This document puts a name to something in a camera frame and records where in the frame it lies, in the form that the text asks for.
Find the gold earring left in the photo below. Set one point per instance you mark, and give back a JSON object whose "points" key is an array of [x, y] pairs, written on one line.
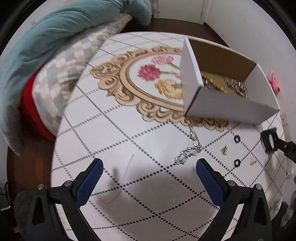
{"points": [[224, 150]]}

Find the white door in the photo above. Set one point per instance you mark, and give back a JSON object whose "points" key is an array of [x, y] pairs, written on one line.
{"points": [[185, 10]]}

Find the wall power strip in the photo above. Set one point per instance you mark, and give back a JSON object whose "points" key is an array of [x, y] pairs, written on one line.
{"points": [[286, 128]]}

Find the white cardboard box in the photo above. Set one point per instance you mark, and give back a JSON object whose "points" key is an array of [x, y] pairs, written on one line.
{"points": [[218, 82]]}

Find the white patterned tablecloth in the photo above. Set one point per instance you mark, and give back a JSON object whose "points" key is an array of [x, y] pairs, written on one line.
{"points": [[149, 189]]}

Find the red blanket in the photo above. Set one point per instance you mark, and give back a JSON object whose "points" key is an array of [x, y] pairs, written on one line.
{"points": [[29, 111]]}

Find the teal duvet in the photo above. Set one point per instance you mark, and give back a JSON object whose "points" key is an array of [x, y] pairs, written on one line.
{"points": [[42, 40]]}

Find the gold earring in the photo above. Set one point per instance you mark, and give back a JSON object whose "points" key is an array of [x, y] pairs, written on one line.
{"points": [[224, 150], [252, 162]]}

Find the checkered bed mattress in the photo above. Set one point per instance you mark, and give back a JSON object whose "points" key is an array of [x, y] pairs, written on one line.
{"points": [[55, 80]]}

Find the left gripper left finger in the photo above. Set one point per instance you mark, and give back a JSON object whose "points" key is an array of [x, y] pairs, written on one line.
{"points": [[86, 181]]}

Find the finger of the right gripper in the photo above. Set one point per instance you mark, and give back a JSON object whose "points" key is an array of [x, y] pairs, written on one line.
{"points": [[269, 139]]}

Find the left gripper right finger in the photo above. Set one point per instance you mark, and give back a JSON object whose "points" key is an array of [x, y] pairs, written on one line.
{"points": [[212, 181]]}

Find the pink panther plush toy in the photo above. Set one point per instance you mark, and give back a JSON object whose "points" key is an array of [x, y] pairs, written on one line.
{"points": [[273, 82]]}

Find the gold earring right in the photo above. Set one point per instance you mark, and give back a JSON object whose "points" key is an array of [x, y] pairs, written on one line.
{"points": [[252, 162]]}

